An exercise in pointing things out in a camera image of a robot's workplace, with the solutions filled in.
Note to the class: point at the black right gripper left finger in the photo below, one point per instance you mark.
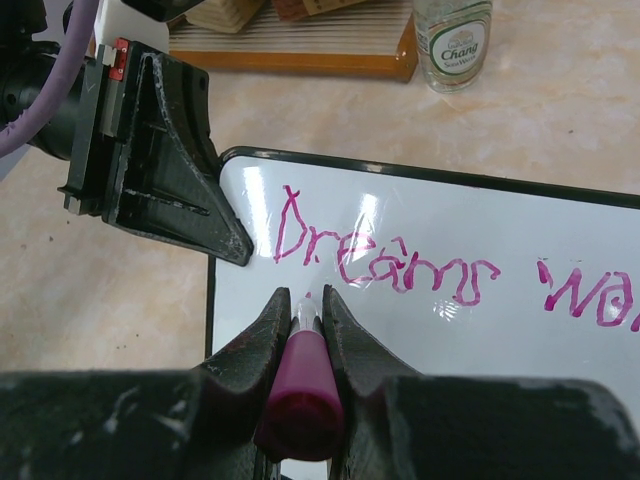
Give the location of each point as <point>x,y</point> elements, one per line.
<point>196,423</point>

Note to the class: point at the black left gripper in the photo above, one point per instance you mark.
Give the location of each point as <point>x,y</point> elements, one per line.
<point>163,183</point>

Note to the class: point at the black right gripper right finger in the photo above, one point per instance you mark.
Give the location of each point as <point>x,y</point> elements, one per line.
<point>402,424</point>

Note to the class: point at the magenta capped marker pen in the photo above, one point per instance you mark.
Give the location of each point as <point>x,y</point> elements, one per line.
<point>303,417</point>

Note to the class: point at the black framed whiteboard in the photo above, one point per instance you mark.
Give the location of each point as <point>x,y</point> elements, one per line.
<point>457,274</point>

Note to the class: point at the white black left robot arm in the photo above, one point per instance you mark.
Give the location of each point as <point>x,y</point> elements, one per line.
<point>37,75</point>

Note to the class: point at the tan cardboard box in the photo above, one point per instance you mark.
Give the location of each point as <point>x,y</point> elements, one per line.
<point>224,16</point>

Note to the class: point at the orange wooden shelf rack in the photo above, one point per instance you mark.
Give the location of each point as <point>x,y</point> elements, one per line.
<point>368,42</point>

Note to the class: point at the clear glass bottle green cap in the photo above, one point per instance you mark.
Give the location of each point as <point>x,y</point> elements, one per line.
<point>452,39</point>

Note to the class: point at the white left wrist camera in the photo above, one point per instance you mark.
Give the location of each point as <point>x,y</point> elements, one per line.
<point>145,22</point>

